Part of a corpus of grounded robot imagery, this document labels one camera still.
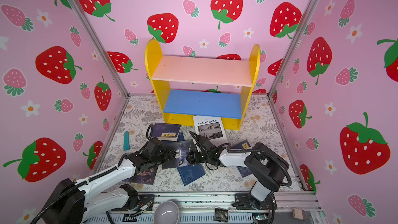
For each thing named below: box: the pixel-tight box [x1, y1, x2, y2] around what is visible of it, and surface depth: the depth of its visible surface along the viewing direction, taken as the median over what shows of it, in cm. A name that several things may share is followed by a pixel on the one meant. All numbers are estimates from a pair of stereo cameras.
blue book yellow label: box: [177, 163, 206, 187], surface depth 85 cm
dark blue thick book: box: [152, 122, 182, 142], surface depth 101 cm
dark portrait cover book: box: [122, 165, 159, 185], surface depth 82 cm
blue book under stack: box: [177, 131, 186, 142], surface depth 99 cm
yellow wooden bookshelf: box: [145, 38, 261, 131], surface depth 82 cm
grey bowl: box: [153, 200, 180, 224], surface depth 71 cm
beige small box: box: [292, 207, 306, 221], surface depth 71 cm
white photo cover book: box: [192, 115, 229, 148], surface depth 98 cm
